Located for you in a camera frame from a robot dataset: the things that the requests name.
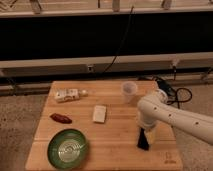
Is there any white sponge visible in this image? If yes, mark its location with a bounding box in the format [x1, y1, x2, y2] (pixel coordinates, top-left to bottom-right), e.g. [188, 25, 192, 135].
[93, 105, 107, 123]

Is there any black cable on wall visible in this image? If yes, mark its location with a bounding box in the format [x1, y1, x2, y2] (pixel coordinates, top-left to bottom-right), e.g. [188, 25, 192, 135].
[102, 5, 135, 74]

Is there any black cable on floor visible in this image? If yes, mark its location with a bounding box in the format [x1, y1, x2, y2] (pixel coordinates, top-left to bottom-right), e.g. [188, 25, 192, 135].
[138, 75, 193, 109]

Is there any green glass plate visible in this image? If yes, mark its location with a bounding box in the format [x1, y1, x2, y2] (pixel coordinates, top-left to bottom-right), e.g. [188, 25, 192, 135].
[47, 129, 89, 170]

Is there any white small bottle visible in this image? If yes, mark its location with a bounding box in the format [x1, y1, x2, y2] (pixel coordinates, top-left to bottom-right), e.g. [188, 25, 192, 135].
[54, 89, 88, 103]

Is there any wooden board table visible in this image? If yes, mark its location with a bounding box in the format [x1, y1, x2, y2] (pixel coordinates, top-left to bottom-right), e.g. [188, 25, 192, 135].
[26, 81, 183, 171]

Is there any black eraser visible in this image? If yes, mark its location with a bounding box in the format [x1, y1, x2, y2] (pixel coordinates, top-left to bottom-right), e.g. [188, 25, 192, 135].
[137, 128, 149, 151]

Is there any clear plastic cup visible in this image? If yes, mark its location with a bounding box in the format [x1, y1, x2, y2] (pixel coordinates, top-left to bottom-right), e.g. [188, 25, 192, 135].
[121, 81, 138, 103]

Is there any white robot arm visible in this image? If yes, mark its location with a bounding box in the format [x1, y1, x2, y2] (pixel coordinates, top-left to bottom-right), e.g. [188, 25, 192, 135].
[137, 89, 213, 145]

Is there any red chili pepper toy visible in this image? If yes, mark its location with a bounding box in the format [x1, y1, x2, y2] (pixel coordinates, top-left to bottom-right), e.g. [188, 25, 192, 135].
[51, 113, 72, 124]

